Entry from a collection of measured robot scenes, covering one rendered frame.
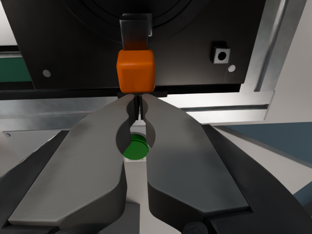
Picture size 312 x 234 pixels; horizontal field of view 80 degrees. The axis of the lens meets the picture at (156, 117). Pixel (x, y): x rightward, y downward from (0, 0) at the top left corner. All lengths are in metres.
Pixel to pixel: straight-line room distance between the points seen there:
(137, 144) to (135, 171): 0.22
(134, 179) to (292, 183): 0.43
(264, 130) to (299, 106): 1.31
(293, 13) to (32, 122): 0.33
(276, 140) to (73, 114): 1.78
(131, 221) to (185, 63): 0.43
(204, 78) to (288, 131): 1.69
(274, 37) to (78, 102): 0.24
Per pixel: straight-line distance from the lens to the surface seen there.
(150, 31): 0.17
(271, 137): 1.85
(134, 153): 0.27
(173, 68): 0.21
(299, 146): 2.09
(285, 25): 0.26
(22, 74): 0.28
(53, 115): 0.28
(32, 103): 0.27
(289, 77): 0.42
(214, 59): 0.21
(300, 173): 0.64
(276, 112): 0.45
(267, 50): 0.26
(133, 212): 0.56
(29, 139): 0.31
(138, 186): 0.52
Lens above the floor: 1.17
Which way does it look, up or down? 57 degrees down
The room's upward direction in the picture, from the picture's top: 174 degrees clockwise
